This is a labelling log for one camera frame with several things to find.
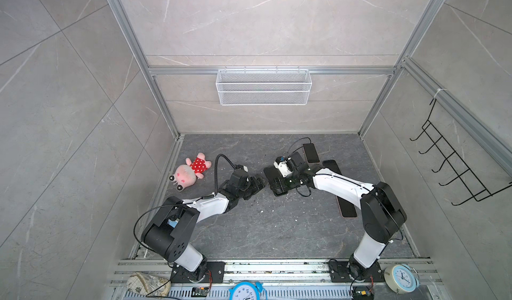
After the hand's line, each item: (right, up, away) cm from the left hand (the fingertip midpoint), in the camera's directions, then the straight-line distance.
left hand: (267, 180), depth 89 cm
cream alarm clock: (+47, -32, -20) cm, 60 cm away
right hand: (+6, -2, +1) cm, 6 cm away
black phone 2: (+36, +6, +16) cm, 39 cm away
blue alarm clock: (-8, -36, -20) cm, 42 cm away
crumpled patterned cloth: (-42, -34, -20) cm, 58 cm away
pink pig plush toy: (-39, +2, +4) cm, 39 cm away
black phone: (+2, +4, -3) cm, 5 cm away
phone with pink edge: (+26, +12, +23) cm, 37 cm away
